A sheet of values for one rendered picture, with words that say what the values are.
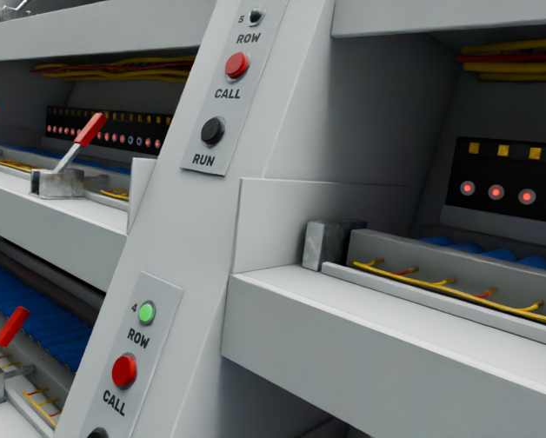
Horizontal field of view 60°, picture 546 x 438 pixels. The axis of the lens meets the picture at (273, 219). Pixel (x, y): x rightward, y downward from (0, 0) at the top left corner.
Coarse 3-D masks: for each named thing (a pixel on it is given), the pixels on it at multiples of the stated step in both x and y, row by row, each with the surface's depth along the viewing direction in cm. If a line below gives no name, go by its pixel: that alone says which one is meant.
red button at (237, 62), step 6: (234, 54) 29; (240, 54) 28; (228, 60) 29; (234, 60) 28; (240, 60) 28; (246, 60) 28; (228, 66) 29; (234, 66) 28; (240, 66) 28; (228, 72) 28; (234, 72) 28; (240, 72) 28
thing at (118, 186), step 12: (0, 156) 63; (12, 156) 61; (24, 156) 58; (36, 156) 56; (48, 156) 58; (24, 168) 55; (36, 168) 54; (48, 168) 54; (72, 168) 51; (84, 168) 49; (96, 168) 50; (120, 180) 45; (108, 192) 43; (120, 192) 45
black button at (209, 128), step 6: (210, 120) 28; (216, 120) 28; (204, 126) 28; (210, 126) 28; (216, 126) 28; (222, 126) 28; (204, 132) 28; (210, 132) 28; (216, 132) 28; (204, 138) 28; (210, 138) 28; (216, 138) 28
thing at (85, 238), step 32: (0, 128) 79; (128, 160) 64; (0, 192) 44; (96, 192) 49; (0, 224) 44; (32, 224) 40; (64, 224) 36; (96, 224) 33; (128, 224) 31; (64, 256) 36; (96, 256) 33
